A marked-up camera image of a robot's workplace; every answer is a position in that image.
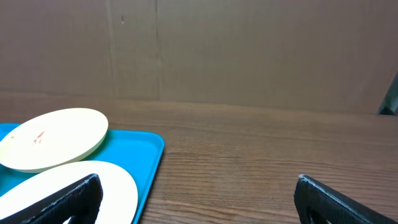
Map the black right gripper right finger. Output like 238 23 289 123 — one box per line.
294 174 397 224

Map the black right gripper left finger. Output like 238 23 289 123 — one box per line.
1 174 103 224

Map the pink plate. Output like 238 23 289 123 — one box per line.
1 161 138 224

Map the yellow plate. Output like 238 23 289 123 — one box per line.
1 108 108 173

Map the dark object at edge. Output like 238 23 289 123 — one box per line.
378 75 397 116

